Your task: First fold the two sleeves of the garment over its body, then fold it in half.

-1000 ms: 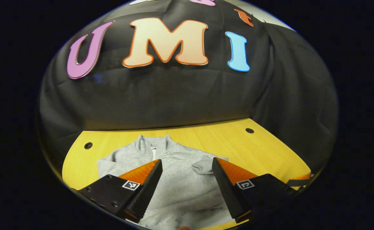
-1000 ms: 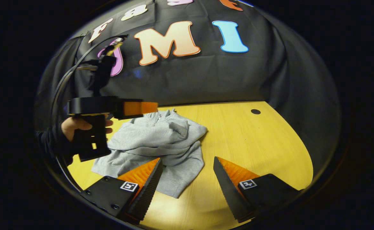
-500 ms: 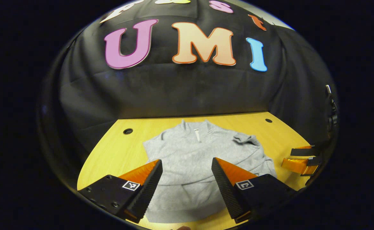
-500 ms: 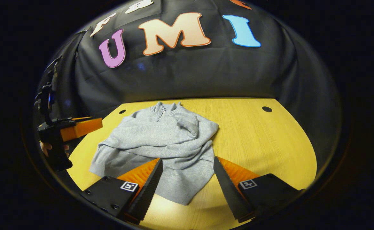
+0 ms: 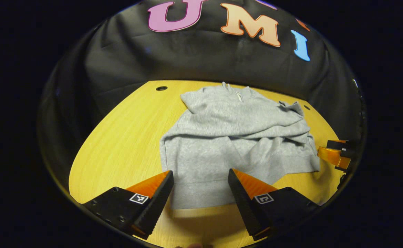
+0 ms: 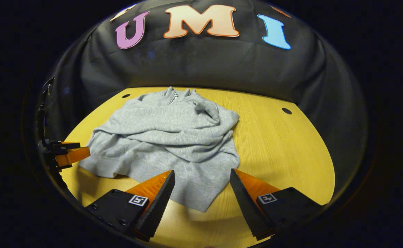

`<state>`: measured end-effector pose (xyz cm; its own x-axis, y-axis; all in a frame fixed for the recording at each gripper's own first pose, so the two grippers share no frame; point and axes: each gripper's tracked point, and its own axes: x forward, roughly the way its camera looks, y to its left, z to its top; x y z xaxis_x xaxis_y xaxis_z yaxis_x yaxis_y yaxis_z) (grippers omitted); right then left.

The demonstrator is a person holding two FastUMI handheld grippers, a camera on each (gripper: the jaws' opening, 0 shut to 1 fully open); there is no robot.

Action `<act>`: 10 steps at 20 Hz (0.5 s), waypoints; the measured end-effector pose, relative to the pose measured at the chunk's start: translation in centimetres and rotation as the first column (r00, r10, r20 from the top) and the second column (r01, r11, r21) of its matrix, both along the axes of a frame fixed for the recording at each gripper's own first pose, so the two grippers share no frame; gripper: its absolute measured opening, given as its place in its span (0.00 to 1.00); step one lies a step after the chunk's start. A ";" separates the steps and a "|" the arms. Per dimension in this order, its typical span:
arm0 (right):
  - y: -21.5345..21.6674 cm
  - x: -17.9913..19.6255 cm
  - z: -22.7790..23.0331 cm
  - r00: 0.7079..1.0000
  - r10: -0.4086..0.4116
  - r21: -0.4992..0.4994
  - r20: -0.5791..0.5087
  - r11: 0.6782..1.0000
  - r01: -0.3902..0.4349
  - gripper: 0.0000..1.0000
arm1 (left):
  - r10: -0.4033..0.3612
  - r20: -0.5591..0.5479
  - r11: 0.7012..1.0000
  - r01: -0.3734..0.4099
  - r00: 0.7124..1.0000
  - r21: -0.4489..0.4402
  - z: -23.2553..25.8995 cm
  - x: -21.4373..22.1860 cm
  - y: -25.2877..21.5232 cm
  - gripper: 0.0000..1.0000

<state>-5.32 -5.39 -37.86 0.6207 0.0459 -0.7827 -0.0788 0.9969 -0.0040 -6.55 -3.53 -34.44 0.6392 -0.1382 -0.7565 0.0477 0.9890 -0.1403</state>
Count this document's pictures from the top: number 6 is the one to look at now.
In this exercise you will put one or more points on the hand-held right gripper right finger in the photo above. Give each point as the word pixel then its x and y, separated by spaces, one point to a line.
pixel 246 210

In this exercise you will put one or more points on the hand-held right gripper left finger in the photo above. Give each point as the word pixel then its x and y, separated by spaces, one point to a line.
pixel 160 206

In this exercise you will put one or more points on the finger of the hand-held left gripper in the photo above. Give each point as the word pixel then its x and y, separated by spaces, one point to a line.
pixel 72 156
pixel 63 146

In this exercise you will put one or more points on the grey zip-neck sweatshirt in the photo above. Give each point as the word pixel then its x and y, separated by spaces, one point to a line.
pixel 167 137

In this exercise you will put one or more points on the black backdrop cloth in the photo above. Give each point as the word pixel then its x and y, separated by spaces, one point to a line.
pixel 222 62

